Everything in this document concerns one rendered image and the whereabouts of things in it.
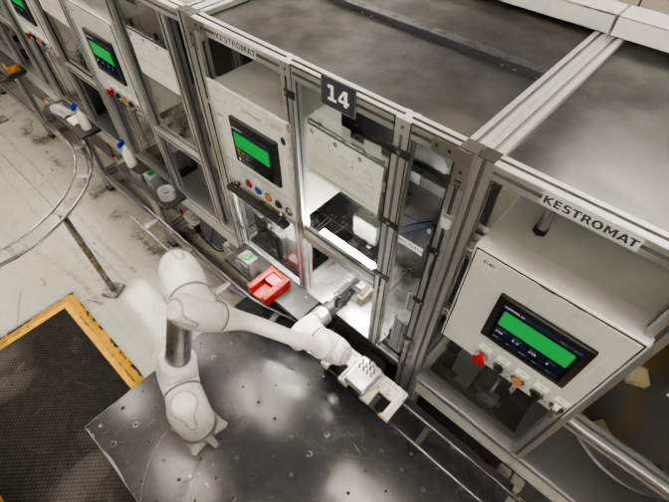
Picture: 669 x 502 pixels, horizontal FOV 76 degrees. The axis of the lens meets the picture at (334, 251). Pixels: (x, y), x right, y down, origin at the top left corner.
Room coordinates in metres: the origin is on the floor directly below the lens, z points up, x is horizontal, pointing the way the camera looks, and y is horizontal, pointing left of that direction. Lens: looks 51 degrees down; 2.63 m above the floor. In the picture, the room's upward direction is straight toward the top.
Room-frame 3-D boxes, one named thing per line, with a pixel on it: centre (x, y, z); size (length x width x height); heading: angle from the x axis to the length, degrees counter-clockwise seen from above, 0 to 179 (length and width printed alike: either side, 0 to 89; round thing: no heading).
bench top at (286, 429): (0.49, 0.18, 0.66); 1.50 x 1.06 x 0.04; 48
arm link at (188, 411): (0.61, 0.59, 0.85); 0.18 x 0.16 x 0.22; 29
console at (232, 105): (1.39, 0.23, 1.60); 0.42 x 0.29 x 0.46; 48
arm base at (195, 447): (0.59, 0.57, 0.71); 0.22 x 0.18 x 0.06; 48
